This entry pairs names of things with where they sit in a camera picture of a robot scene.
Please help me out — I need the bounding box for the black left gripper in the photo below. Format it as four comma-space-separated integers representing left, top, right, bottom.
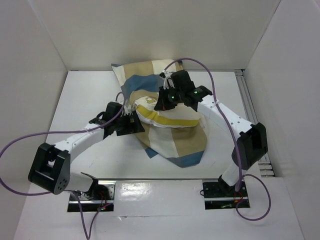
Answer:
113, 110, 144, 136

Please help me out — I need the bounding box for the cream yellow-edged pillow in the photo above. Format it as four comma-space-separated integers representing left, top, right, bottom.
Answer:
133, 96, 201, 128

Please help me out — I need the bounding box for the blue beige striped pillowcase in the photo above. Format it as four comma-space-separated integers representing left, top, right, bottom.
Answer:
111, 59, 208, 168

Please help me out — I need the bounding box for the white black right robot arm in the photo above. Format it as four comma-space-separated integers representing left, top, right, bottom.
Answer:
155, 70, 268, 196

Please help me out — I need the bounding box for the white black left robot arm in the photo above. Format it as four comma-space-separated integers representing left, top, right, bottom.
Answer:
28, 101, 145, 200

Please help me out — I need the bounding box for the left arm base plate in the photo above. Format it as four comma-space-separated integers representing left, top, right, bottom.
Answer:
67, 180, 116, 213

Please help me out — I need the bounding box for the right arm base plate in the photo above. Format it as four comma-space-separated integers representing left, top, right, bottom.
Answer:
199, 180, 251, 210

